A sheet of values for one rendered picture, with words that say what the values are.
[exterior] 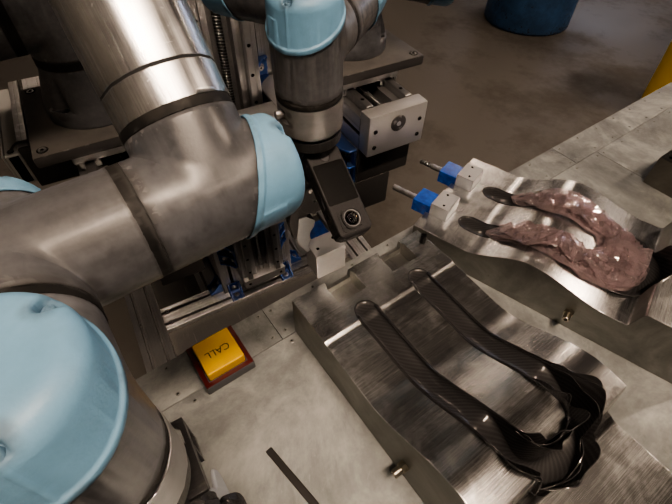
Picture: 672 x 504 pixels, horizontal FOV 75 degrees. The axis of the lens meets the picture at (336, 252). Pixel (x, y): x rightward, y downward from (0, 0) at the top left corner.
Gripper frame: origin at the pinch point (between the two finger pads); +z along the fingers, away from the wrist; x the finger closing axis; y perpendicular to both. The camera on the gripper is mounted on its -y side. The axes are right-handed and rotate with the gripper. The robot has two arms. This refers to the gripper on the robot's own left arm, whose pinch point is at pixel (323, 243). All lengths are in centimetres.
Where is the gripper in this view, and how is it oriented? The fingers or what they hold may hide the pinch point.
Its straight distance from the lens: 66.2
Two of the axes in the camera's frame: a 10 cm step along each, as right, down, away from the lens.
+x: -8.7, 3.9, -3.0
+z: 0.0, 6.1, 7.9
